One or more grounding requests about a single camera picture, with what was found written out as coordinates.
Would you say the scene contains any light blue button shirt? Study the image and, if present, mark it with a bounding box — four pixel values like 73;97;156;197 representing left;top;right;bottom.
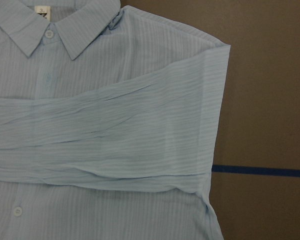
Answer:
0;0;231;240

